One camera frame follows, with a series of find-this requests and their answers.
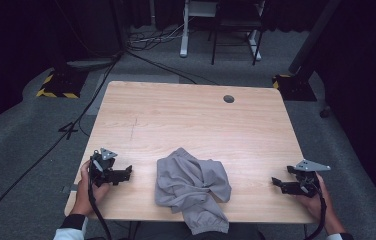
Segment dark metal stand pole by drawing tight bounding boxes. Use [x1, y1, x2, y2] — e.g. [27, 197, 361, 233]
[287, 0, 343, 76]

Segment grey pants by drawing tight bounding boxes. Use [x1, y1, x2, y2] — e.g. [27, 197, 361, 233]
[154, 147, 233, 236]

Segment black stand base striped tape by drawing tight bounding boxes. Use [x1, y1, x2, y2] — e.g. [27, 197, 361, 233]
[272, 73, 318, 102]
[36, 66, 90, 100]

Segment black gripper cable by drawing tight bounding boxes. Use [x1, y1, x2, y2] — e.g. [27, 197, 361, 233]
[303, 185, 328, 240]
[87, 159, 113, 240]

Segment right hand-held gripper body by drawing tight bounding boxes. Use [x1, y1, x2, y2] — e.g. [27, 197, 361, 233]
[281, 159, 332, 198]

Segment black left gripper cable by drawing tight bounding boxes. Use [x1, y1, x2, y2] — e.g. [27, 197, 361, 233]
[87, 159, 113, 240]

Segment long black floor cable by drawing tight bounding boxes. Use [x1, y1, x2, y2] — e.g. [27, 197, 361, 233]
[0, 49, 124, 239]

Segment person's right hand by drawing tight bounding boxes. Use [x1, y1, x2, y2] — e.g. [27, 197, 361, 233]
[297, 173, 347, 236]

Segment bundle of floor cables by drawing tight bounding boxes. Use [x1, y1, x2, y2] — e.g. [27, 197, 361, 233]
[125, 16, 190, 53]

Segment small dark round floor object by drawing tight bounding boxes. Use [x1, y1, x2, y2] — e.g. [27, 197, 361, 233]
[319, 105, 332, 119]

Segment person's lap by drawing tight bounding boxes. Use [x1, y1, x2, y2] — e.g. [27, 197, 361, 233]
[122, 221, 267, 240]

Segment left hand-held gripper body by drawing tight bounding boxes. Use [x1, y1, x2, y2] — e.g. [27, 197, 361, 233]
[89, 147, 124, 188]

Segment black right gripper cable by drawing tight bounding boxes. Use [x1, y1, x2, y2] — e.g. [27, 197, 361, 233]
[303, 185, 328, 240]

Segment black chair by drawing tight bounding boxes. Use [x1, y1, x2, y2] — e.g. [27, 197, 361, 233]
[210, 0, 266, 67]

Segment person's left hand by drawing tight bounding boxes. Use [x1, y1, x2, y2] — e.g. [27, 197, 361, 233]
[70, 160, 111, 217]

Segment white desk frame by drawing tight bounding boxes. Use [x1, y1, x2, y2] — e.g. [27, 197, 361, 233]
[179, 0, 263, 62]

